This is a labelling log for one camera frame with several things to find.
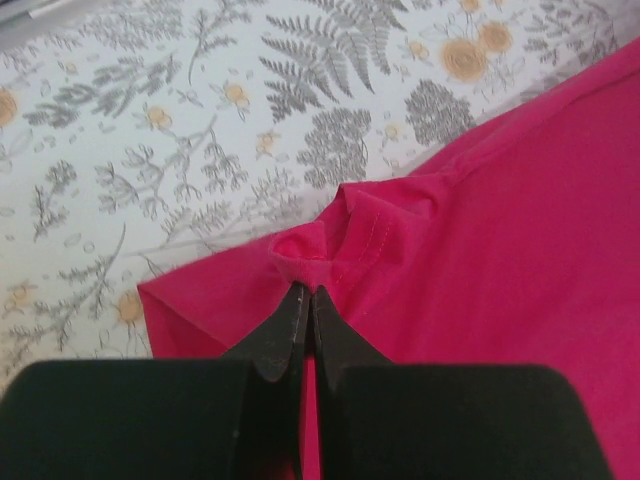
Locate floral table mat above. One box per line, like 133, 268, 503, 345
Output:
1, 1, 639, 383

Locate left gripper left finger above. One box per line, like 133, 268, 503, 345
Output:
1, 284, 306, 479

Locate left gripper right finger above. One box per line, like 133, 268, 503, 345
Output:
310, 288, 612, 479

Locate magenta t shirt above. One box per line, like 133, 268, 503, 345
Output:
138, 42, 639, 479

